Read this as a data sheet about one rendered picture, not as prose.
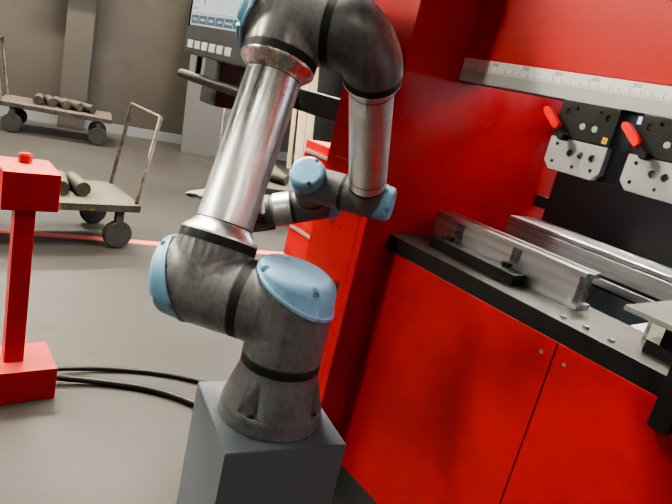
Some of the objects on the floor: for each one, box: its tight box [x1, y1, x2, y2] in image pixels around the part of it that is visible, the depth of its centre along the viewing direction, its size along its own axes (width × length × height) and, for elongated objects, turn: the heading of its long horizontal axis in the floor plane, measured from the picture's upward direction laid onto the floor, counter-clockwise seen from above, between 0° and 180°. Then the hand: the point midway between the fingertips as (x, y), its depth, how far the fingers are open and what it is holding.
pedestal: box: [0, 152, 62, 405], centre depth 194 cm, size 20×25×83 cm
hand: (182, 218), depth 131 cm, fingers open, 14 cm apart
